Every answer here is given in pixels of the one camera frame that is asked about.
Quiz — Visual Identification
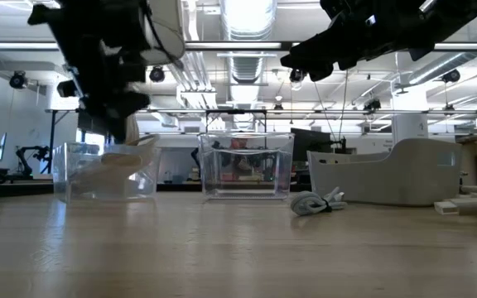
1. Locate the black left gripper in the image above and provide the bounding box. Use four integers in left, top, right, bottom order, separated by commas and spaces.
26, 0, 159, 144

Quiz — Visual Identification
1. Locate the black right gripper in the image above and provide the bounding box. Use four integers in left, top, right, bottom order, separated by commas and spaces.
280, 0, 477, 83

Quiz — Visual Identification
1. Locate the thin grey cable bundle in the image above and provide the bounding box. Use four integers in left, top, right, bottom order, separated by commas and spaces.
290, 186, 348, 217

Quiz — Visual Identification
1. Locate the black desk monitor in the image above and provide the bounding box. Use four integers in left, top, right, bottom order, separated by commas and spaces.
291, 127, 332, 163

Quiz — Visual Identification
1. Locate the long ceiling light strip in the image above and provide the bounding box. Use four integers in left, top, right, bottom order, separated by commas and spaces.
0, 40, 477, 52

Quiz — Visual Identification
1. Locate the clear plastic bin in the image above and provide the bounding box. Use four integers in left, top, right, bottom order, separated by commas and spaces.
51, 134, 161, 204
197, 132, 296, 202

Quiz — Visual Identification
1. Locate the white shade table lamp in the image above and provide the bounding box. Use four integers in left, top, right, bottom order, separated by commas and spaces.
124, 0, 186, 145

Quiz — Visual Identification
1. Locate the white pillar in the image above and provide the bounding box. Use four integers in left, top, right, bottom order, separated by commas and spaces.
391, 113, 430, 145

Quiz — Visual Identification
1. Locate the person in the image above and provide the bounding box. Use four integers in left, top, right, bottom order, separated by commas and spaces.
229, 137, 251, 151

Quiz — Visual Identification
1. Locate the grey plastic bin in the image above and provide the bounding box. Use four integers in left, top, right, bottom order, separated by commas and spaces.
306, 137, 464, 208

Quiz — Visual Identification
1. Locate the black ceiling camera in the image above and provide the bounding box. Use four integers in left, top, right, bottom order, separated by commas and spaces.
363, 98, 383, 113
148, 65, 166, 84
8, 70, 28, 90
442, 68, 462, 84
288, 68, 306, 84

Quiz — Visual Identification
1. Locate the dark wall screen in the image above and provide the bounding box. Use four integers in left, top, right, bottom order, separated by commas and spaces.
76, 111, 112, 137

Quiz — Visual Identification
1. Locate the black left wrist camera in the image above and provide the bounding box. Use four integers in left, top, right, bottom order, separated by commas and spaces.
57, 79, 83, 99

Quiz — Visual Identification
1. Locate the silver ceiling air duct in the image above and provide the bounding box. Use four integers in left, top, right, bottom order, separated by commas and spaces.
220, 0, 279, 41

